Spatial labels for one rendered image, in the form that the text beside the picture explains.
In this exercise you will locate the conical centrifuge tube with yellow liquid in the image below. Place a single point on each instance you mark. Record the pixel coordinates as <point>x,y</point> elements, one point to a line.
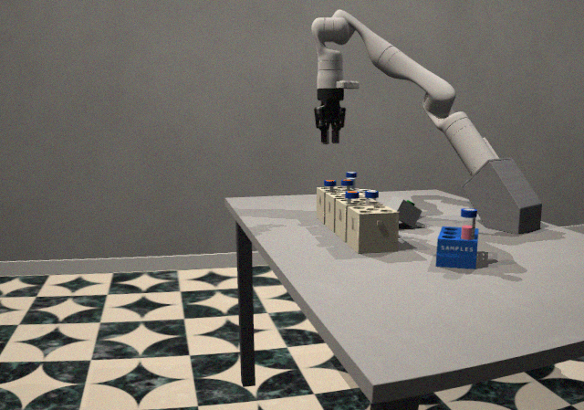
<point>347,185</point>
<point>352,197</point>

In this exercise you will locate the conical tube with orange liquid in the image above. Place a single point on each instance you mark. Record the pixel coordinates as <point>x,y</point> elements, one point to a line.
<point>330,185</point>

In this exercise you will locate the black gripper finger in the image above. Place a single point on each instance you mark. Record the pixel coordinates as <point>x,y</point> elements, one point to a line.
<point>337,126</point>
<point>323,126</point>

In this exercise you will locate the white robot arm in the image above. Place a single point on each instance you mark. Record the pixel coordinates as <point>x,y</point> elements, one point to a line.
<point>472,149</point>

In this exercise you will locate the blue sample tube rack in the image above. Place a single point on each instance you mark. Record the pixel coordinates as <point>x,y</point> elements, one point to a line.
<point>454,252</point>

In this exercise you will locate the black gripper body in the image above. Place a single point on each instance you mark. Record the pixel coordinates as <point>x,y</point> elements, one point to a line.
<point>330,98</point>

